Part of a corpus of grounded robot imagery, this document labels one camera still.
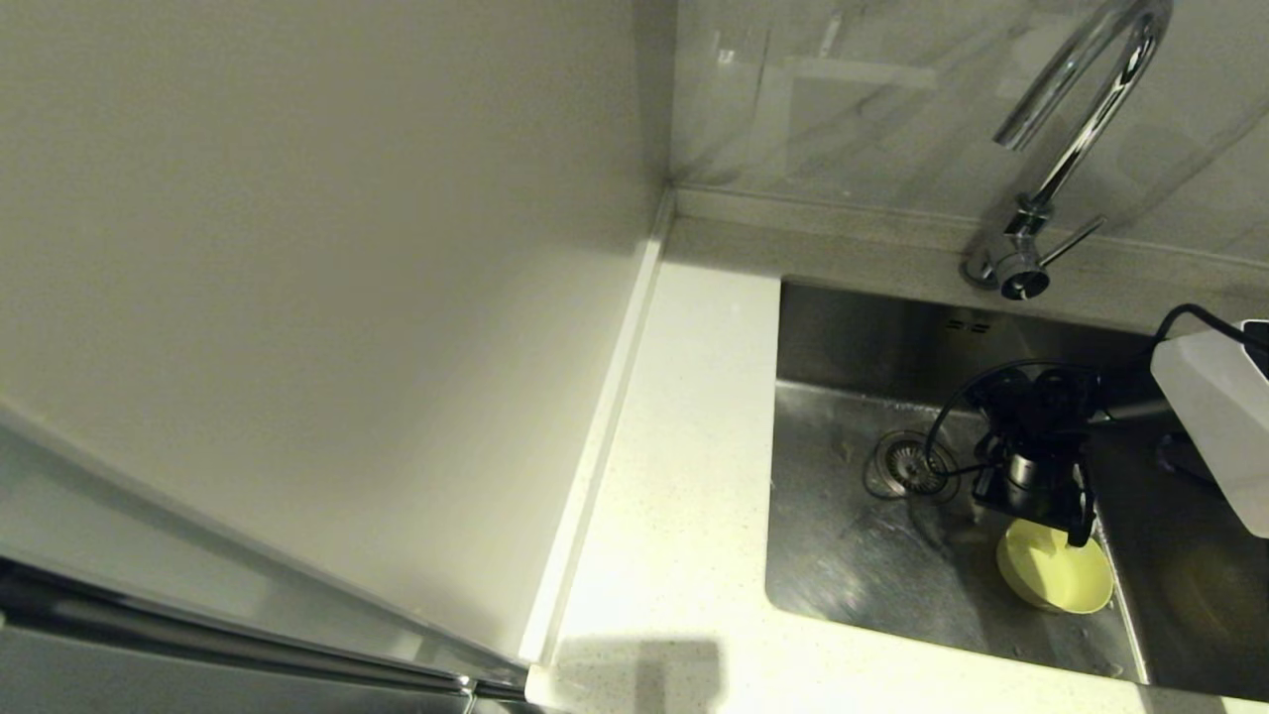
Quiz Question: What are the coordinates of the yellow plastic bowl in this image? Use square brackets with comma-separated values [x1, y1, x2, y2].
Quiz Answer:
[996, 518, 1116, 615]

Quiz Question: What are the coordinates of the chrome faucet lever handle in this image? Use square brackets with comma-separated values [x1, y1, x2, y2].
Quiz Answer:
[1041, 214, 1107, 269]

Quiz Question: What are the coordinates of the stainless steel sink basin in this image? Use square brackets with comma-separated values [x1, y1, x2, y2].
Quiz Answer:
[763, 278, 1269, 703]

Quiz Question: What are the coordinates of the round metal drain strainer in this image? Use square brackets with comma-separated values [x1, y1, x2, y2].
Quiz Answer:
[872, 430, 961, 503]

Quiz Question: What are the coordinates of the chrome gooseneck faucet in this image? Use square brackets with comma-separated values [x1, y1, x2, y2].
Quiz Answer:
[962, 0, 1176, 301]

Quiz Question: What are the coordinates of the white tall cabinet side panel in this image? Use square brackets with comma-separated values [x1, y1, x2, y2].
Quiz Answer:
[0, 0, 677, 663]

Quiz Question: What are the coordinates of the dark metal door trim bar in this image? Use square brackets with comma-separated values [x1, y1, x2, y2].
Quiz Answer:
[0, 560, 531, 703]

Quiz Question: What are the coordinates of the grey appliance door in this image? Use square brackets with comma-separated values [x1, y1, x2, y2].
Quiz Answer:
[0, 402, 531, 690]

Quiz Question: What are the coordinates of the glossy grey door panel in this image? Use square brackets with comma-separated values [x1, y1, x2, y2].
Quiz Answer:
[0, 630, 467, 714]

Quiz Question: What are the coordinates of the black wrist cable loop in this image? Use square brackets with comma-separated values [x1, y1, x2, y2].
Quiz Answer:
[922, 361, 1101, 479]

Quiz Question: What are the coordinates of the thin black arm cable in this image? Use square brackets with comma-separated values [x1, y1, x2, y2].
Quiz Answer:
[1153, 302, 1269, 354]

